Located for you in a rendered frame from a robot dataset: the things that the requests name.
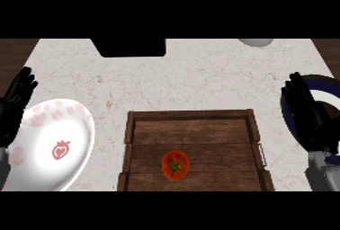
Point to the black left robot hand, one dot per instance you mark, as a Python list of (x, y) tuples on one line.
[(14, 99)]

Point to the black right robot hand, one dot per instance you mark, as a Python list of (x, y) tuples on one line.
[(309, 119)]

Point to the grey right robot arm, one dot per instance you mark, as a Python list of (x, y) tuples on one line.
[(326, 173)]

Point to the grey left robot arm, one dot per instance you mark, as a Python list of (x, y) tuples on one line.
[(3, 167)]

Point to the white plate with pink strawberry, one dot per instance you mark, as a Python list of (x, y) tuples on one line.
[(49, 143)]

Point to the brown wooden tray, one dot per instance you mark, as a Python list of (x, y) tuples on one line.
[(194, 140)]

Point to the red tomato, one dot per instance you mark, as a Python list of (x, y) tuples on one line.
[(175, 165)]

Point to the grey round object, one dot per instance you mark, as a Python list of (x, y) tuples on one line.
[(255, 42)]

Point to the black appliance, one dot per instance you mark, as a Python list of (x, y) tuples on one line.
[(130, 48)]

